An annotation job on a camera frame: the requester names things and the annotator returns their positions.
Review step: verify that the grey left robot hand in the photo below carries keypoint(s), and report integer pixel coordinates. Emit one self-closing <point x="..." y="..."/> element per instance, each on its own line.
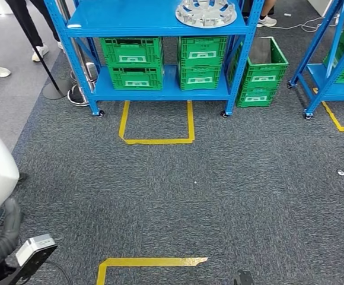
<point x="11" y="232"/>

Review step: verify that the blue metal shelf rack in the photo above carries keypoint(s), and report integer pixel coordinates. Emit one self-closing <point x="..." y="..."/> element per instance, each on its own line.
<point x="323" y="84"/>
<point x="130" y="19"/>

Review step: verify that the chrome stanchion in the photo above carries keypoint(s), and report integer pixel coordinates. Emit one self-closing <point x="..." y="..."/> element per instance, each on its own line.
<point x="77" y="94"/>

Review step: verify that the black robot foot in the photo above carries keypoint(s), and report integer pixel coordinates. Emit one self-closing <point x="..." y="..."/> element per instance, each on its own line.
<point x="243" y="277"/>

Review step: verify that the grey wheel hubcap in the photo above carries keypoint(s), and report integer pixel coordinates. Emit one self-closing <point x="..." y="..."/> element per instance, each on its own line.
<point x="206" y="15"/>

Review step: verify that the seated person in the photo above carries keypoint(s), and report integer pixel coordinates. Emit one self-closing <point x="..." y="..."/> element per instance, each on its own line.
<point x="267" y="19"/>

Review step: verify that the yellow floor tape strip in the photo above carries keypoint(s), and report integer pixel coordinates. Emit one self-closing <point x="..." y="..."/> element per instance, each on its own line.
<point x="332" y="118"/>

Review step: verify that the white desk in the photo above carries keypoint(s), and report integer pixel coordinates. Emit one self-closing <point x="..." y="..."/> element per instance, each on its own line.
<point x="320" y="6"/>

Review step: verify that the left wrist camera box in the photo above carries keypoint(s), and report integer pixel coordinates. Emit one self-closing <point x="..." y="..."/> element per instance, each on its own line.
<point x="32" y="251"/>

